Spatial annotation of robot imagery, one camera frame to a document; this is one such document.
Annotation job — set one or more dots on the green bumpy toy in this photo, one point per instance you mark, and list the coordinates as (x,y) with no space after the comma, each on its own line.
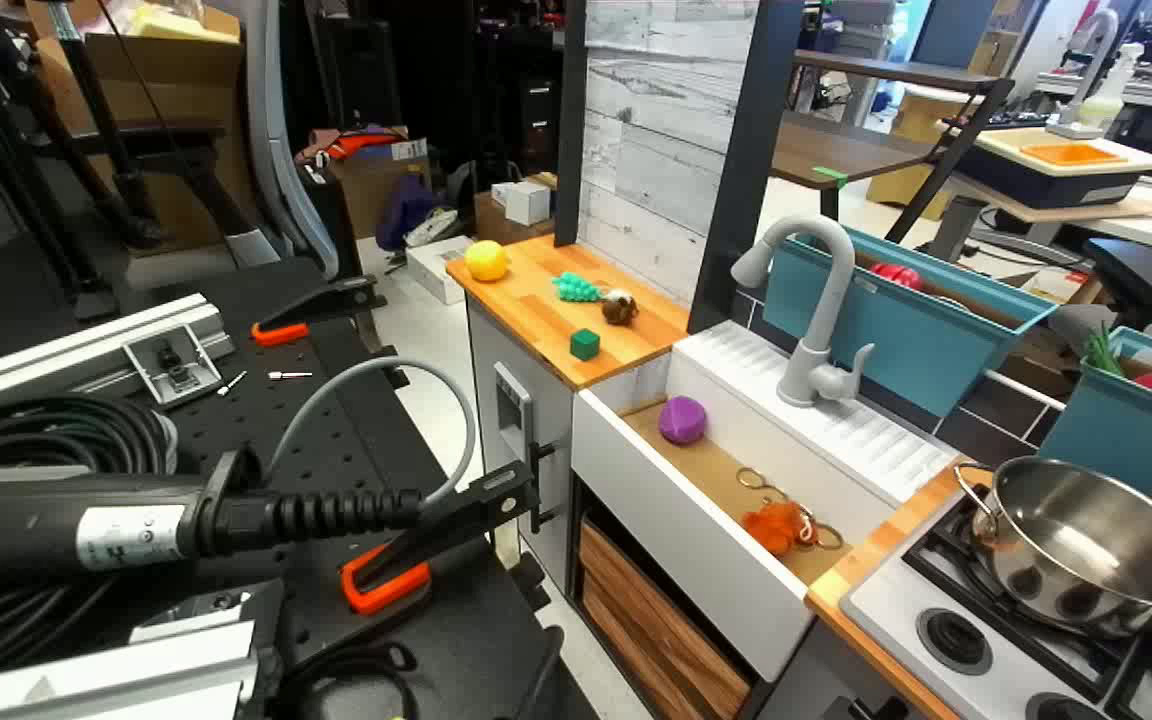
(576,287)

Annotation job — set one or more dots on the aluminium extrusion rail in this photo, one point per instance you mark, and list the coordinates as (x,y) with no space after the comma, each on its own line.
(71,344)

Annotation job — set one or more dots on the cardboard box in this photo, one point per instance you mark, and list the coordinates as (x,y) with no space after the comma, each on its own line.
(161,81)

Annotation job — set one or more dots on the dark brown white toy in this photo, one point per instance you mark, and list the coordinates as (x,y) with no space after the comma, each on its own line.
(620,307)

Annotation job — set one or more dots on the purple toy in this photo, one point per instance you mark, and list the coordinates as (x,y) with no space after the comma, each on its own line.
(681,423)

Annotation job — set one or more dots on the green cube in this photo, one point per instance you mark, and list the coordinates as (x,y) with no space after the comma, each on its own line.
(586,344)

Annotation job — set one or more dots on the dark brown table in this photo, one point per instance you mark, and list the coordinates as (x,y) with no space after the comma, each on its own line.
(840,145)

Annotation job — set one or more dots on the small black orange clamp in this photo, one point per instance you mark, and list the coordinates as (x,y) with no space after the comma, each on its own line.
(280,333)

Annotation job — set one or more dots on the white toy stove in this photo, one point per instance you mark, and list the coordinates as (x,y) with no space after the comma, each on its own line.
(978,643)

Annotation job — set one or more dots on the small white box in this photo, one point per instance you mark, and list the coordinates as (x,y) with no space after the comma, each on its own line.
(523,203)

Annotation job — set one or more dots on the black frame post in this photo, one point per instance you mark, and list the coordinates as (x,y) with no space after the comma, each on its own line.
(736,161)

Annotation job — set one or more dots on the teal plastic bin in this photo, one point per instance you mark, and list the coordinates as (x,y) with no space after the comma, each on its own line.
(1136,442)
(898,333)

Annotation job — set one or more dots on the grey cabinet with wooden countertop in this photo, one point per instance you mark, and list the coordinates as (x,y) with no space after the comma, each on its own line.
(537,314)

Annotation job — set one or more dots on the yellow ball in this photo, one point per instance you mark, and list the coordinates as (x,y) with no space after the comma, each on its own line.
(487,261)

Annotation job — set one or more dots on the white tray with orange contents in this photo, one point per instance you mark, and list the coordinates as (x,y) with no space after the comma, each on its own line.
(1070,161)

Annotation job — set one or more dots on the small metal bracket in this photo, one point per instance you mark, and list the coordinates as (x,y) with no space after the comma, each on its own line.
(173,363)

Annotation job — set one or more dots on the grey toy faucet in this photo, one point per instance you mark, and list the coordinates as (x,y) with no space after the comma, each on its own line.
(810,363)

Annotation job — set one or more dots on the steel pot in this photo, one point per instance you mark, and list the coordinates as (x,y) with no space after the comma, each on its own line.
(1099,532)

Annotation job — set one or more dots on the orange brown toy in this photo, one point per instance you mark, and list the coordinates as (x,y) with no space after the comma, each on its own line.
(776,529)

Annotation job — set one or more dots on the wooden drawers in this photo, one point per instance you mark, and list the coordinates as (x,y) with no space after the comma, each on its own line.
(659,625)

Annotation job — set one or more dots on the white toy sink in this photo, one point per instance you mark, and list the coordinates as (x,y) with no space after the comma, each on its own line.
(681,520)

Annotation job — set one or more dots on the whitewashed wood backsplash panel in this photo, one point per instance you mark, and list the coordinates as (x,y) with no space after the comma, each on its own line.
(659,135)

